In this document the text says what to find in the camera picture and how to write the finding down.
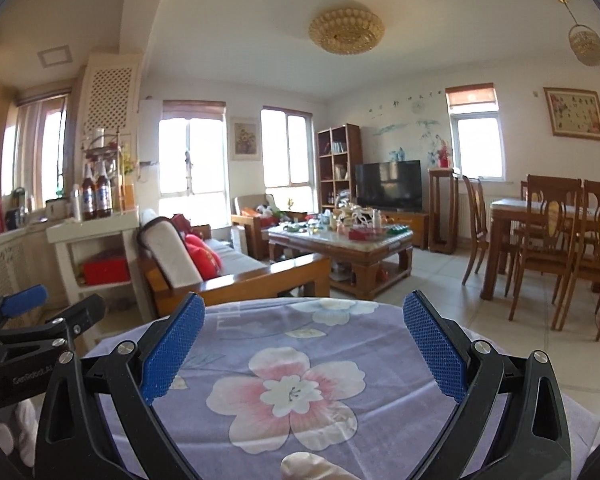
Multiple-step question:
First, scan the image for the brown beer bottle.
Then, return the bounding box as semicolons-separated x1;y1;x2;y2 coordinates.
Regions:
96;160;114;218
81;162;99;221

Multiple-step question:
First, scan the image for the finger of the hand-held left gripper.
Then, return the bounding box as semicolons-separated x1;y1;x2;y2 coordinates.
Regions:
0;294;106;361
0;285;48;334

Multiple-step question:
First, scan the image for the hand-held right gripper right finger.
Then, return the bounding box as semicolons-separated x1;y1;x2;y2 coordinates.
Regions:
402;290;574;480

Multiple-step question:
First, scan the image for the wooden bookshelf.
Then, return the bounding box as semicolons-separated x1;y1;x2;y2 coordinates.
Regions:
316;123;363;208

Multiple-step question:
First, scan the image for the metal wire rack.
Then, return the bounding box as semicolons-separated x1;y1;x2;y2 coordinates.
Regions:
82;130;123;216

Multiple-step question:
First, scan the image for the wooden dining table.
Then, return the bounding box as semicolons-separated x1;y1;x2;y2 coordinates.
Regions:
481;199;600;301

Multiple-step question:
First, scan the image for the gold pendant lamp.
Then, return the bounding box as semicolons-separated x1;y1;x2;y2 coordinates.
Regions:
557;0;600;67

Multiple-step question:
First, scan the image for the tall wooden plant stand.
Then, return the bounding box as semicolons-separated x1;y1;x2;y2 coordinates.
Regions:
426;166;460;255

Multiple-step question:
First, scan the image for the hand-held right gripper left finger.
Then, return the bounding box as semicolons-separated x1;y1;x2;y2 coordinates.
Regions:
34;291;206;480

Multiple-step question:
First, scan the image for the wooden sofa with grey cushions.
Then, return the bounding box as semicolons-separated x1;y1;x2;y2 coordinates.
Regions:
137;210;331;318

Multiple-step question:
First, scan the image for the large framed floral picture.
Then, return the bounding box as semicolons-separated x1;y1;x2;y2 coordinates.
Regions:
543;86;600;142

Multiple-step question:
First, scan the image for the white shelf unit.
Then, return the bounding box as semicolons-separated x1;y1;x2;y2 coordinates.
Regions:
46;210;153;331

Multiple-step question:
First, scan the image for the white ceiling vent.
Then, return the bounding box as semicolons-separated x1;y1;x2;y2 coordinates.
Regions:
37;46;74;68

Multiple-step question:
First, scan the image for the wooden coffee table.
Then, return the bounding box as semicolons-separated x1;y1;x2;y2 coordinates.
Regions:
268;222;414;301

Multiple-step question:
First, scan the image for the red box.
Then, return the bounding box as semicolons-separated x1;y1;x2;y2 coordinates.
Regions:
82;256;131;285

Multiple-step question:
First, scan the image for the flat screen television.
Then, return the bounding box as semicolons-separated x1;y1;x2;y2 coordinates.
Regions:
355;160;423;213

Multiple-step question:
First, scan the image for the red cushion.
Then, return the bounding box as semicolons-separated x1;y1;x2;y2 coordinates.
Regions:
182;232;223;281

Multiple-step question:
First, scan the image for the gold crystal ceiling lamp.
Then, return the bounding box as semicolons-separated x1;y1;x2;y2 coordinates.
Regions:
308;6;385;56

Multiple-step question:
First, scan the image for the white radiator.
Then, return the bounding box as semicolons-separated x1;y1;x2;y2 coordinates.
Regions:
455;192;523;241

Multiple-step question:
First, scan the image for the wooden television stand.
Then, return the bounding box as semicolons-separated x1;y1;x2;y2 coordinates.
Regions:
380;210;431;251

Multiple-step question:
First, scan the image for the wooden armchair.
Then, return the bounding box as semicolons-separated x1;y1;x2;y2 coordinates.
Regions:
231;193;286;261

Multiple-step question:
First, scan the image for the small framed flower painting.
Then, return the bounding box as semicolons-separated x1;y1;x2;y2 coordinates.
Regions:
230;117;261;162

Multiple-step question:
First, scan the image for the white lattice cabinet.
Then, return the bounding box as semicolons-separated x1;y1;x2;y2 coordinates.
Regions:
77;52;143;211

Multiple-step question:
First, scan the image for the purple floral tablecloth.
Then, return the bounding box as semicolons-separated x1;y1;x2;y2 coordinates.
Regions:
82;297;600;480

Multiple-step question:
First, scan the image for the person's left hand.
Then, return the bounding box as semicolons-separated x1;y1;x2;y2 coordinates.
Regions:
0;401;40;467

